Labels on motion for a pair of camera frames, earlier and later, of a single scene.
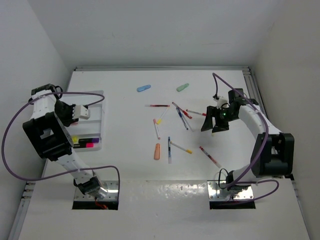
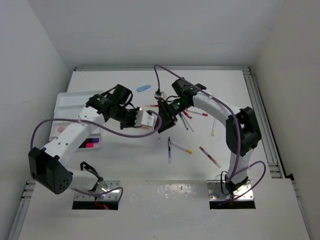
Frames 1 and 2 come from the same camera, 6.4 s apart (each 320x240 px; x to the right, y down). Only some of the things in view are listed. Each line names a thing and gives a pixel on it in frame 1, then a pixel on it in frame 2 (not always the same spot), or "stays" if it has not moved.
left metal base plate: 112,193 stays
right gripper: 212,111 -> 167,116
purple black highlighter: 89,140 stays
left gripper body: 64,113 -> 127,117
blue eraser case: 139,89 stays
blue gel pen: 169,152 stays
